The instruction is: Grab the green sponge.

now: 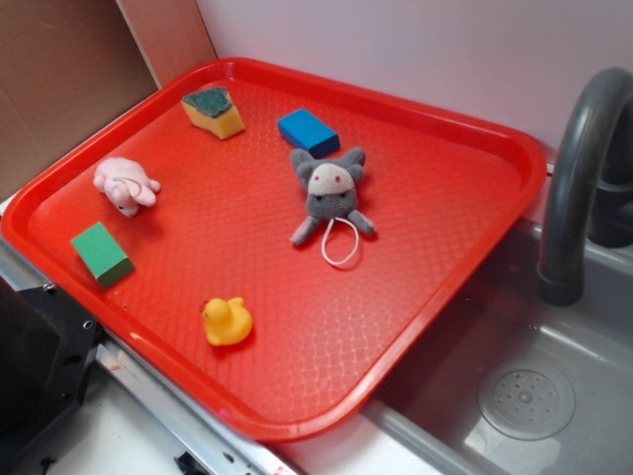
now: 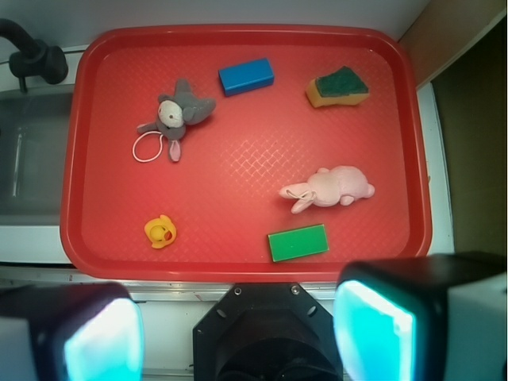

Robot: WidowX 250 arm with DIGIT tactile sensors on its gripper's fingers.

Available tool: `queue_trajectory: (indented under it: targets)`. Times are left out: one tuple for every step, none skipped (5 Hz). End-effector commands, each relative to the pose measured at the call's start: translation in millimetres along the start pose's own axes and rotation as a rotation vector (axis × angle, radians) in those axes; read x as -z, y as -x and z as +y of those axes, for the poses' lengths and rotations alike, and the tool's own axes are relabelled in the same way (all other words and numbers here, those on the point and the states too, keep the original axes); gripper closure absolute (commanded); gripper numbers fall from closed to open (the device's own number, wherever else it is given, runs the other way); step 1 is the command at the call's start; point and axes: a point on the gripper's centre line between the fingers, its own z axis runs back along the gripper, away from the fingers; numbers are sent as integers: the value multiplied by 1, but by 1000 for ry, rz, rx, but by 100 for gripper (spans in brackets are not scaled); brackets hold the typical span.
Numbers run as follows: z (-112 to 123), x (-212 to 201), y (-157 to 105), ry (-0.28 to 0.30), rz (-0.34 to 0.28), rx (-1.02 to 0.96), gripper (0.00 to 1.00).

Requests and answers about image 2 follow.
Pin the black faucet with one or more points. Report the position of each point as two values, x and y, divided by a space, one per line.
33 58

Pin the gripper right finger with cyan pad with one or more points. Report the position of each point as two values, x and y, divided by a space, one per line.
437 317

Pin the green rectangular block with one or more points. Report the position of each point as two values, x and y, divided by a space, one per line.
298 243

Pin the green and yellow sponge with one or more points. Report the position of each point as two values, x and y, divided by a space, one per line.
341 88

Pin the red plastic tray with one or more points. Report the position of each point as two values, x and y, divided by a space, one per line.
223 194

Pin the yellow rubber duck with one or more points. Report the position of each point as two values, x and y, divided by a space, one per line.
160 231

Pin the grey plush mouse toy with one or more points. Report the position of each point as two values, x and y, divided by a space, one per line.
174 114

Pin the stainless steel sink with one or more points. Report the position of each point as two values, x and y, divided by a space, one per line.
34 129

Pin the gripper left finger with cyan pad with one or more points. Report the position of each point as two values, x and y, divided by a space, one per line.
71 332

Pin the blue rectangular block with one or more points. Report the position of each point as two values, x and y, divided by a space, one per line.
245 77

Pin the pink plush bunny toy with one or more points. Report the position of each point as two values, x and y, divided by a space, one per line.
342 185

